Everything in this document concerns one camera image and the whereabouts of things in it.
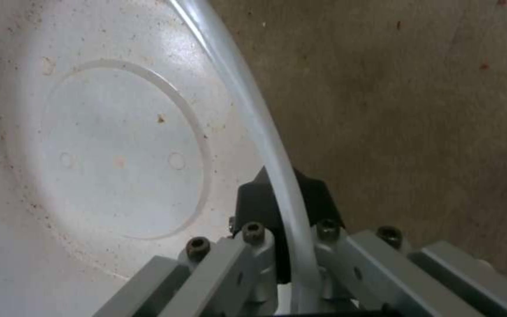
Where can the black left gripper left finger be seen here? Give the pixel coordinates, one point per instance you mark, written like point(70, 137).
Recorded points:
point(218, 264)

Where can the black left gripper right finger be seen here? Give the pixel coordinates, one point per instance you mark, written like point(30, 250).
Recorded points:
point(368, 261)

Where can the white round plastic container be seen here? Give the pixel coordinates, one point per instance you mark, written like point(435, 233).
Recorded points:
point(117, 142)

